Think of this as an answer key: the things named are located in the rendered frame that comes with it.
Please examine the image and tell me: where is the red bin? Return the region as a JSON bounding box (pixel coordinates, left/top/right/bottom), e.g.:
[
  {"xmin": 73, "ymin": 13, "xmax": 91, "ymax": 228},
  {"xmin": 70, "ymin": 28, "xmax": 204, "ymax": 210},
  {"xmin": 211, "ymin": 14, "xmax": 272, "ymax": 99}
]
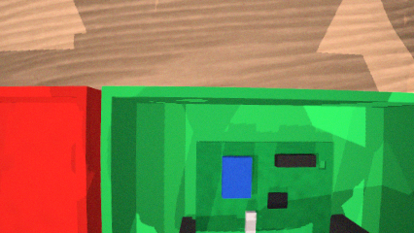
[{"xmin": 0, "ymin": 86, "xmax": 102, "ymax": 233}]

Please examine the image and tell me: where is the green open bin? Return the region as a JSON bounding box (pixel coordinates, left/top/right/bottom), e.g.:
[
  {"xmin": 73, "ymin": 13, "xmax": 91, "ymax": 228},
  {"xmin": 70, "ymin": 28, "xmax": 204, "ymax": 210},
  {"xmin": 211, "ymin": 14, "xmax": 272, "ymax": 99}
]
[{"xmin": 101, "ymin": 86, "xmax": 414, "ymax": 233}]

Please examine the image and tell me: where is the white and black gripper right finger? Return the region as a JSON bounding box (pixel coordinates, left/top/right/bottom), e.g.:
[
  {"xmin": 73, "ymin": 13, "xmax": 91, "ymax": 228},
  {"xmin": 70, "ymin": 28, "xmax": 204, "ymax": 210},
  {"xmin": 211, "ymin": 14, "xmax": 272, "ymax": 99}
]
[{"xmin": 329, "ymin": 214, "xmax": 369, "ymax": 233}]

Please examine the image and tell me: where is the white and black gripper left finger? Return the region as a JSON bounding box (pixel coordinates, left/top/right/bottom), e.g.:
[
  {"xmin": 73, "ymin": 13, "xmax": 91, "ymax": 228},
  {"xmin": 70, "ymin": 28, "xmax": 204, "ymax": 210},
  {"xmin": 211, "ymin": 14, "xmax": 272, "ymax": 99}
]
[{"xmin": 179, "ymin": 216, "xmax": 196, "ymax": 233}]

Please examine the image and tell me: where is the green circuit board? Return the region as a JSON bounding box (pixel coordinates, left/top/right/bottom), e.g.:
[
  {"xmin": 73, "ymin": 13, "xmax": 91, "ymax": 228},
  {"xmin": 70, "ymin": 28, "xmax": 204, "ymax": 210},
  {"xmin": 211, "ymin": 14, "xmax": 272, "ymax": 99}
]
[{"xmin": 195, "ymin": 142, "xmax": 333, "ymax": 233}]

